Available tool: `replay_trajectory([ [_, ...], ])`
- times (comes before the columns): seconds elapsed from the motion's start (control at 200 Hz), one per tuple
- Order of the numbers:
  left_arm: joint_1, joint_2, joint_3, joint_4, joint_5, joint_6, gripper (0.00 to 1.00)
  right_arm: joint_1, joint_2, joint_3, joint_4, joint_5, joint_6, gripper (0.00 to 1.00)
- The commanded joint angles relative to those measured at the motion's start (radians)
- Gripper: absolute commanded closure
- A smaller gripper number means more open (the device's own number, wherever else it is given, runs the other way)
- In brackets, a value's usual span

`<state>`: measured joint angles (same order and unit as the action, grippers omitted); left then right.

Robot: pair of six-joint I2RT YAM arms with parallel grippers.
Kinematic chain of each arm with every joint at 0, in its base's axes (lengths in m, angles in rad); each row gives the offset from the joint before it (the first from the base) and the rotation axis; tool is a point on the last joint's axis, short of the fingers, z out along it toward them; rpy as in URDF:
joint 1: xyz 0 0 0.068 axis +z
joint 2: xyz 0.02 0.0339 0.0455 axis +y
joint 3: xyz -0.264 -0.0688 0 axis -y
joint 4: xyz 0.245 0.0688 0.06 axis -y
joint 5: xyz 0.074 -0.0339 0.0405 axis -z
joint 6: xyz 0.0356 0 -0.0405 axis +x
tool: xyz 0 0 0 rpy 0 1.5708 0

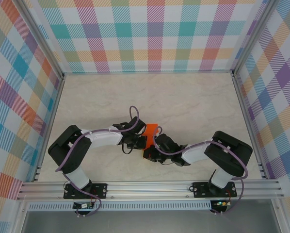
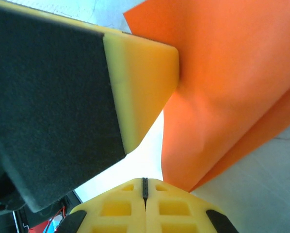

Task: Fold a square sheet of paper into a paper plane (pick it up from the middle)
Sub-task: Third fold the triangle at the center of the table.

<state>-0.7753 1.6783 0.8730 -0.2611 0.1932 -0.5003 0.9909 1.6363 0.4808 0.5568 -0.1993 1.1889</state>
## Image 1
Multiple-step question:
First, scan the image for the orange paper sheet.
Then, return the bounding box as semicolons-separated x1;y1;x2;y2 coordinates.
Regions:
142;123;160;158

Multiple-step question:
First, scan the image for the grey metal panel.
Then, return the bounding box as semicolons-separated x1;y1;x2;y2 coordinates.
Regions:
21;210;281;233

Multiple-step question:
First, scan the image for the small circuit board green light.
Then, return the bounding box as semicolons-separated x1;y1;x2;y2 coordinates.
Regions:
214;200;232;208

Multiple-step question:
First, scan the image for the black circuit board white label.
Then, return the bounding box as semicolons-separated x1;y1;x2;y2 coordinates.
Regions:
73;201;95;210

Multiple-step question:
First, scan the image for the long aluminium mounting rail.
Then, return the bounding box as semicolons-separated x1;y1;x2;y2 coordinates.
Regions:
16;179;285;201

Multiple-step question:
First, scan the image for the slotted grey cable duct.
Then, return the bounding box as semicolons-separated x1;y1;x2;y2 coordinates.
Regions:
28;200;212;211

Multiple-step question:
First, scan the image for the aluminium frame crossbar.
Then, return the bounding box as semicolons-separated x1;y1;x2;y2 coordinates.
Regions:
62;69;235;75

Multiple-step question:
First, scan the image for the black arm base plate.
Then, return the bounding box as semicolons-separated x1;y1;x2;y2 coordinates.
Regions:
193;181;237;199
63;183;109;200

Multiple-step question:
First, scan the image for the purple cable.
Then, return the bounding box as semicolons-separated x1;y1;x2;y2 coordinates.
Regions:
153;125;248;216
54;105;140;218

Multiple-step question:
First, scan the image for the aluminium side rail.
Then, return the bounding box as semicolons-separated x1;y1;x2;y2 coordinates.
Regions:
32;74;65;183
233;72;267;180

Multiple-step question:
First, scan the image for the aluminium frame post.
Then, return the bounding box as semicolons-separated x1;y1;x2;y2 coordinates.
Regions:
18;0;64;80
232;0;279;77

